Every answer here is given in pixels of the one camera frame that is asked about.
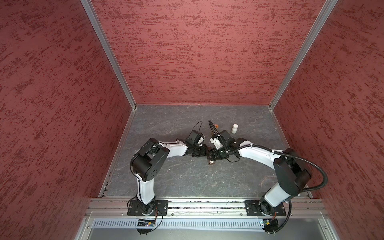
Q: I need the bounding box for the white pill bottle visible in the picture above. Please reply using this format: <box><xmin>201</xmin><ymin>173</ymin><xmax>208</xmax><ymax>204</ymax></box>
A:
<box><xmin>231</xmin><ymin>124</ymin><xmax>239</xmax><ymax>134</ymax></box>

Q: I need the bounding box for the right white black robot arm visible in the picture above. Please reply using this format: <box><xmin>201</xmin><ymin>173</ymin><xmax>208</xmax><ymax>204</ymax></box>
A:
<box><xmin>209</xmin><ymin>130</ymin><xmax>312</xmax><ymax>216</ymax></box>

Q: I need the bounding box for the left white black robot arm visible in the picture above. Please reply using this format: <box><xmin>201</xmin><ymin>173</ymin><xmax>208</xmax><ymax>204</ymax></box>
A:
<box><xmin>130</xmin><ymin>130</ymin><xmax>208</xmax><ymax>216</ymax></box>

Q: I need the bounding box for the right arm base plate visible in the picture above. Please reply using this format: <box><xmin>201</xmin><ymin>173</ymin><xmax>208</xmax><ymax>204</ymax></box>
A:
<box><xmin>244</xmin><ymin>200</ymin><xmax>287</xmax><ymax>218</ymax></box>

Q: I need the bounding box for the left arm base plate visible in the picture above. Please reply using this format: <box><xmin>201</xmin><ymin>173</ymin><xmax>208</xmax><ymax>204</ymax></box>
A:
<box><xmin>127</xmin><ymin>199</ymin><xmax>169</xmax><ymax>217</ymax></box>

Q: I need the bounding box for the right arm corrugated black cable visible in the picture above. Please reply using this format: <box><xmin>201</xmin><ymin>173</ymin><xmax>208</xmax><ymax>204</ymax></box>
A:
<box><xmin>208</xmin><ymin>119</ymin><xmax>328</xmax><ymax>193</ymax></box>

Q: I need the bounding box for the aluminium front rail frame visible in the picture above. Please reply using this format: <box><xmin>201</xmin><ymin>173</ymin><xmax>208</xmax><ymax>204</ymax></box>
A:
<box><xmin>85</xmin><ymin>198</ymin><xmax>330</xmax><ymax>219</ymax></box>

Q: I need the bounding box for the white slotted cable duct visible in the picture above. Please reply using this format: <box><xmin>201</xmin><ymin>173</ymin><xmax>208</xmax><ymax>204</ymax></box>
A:
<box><xmin>92</xmin><ymin>218</ymin><xmax>265</xmax><ymax>232</ymax></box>

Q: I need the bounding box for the right aluminium corner post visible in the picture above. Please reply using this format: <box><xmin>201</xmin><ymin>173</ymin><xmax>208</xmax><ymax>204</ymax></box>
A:
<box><xmin>269</xmin><ymin>0</ymin><xmax>338</xmax><ymax>112</ymax></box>

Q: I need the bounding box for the aluminium corner post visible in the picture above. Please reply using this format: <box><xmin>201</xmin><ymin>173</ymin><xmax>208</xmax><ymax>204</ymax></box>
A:
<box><xmin>269</xmin><ymin>0</ymin><xmax>338</xmax><ymax>112</ymax></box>
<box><xmin>81</xmin><ymin>0</ymin><xmax>137</xmax><ymax>111</ymax></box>

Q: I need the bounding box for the left aluminium corner post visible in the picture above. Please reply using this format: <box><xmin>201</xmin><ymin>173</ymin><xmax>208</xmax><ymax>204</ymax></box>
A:
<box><xmin>81</xmin><ymin>0</ymin><xmax>137</xmax><ymax>111</ymax></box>

